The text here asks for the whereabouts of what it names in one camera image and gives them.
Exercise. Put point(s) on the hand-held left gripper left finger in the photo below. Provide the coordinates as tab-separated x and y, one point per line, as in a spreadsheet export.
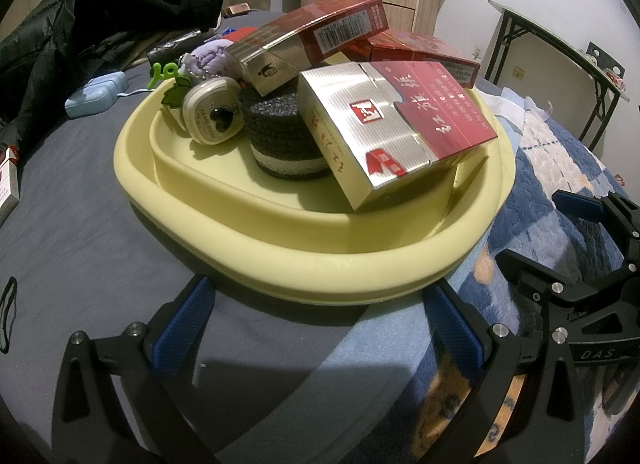
182	329

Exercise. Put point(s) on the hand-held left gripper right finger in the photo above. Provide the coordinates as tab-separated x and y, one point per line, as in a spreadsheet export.
457	331

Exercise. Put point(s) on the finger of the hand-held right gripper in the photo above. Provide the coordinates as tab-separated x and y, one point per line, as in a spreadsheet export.
580	206
530	271

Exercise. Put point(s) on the large yellow plastic basin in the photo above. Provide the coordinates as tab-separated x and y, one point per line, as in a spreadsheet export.
300	279

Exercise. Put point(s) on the small yellow plastic basin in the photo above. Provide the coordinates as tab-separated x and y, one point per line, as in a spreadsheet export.
225	189

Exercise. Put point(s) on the silver red carton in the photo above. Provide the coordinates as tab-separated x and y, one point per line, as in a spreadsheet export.
390	133

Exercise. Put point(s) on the glossy red carton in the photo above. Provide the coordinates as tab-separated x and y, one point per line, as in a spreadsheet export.
425	51

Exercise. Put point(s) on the black foam cylinder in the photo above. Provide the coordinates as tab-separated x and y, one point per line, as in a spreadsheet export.
275	128

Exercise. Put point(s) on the small red box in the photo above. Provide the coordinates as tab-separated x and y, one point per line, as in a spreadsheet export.
240	33

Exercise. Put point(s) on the red carton with barcode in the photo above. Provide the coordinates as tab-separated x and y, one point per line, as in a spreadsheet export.
325	18

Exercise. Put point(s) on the blue white checkered blanket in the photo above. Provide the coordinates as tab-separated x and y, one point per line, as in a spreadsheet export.
550	168

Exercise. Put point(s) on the grey bed sheet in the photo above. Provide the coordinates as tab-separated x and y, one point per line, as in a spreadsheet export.
100	244

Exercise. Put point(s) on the white plastic sheet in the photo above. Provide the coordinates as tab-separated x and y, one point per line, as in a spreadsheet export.
520	103

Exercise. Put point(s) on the red white packet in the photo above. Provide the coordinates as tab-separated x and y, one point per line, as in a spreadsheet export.
616	77

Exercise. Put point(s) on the black perforated stand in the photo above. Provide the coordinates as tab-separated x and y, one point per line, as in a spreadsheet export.
597	56

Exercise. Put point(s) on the black folding table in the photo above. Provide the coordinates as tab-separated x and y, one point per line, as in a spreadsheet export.
545	28

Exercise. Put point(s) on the red white cigarette pack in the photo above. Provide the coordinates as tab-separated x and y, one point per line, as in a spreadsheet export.
6	183

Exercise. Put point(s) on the green leaf tag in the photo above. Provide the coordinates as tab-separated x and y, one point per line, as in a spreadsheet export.
175	91

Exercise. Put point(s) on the light blue case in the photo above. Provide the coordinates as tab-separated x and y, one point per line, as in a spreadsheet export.
95	93

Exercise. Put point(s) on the green plastic clip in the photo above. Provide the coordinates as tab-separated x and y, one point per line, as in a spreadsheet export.
159	71

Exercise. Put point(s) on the black plastic wrapper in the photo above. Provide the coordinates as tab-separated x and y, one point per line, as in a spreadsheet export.
170	47

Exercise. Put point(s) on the small copper box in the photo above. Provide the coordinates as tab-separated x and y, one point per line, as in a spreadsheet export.
236	9

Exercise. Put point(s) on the black jacket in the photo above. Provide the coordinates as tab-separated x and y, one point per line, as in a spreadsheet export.
75	3

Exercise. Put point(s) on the yellowish wall outlet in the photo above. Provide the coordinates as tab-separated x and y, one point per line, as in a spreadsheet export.
520	73

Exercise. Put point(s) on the white wall outlet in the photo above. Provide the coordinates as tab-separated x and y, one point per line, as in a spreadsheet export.
477	52

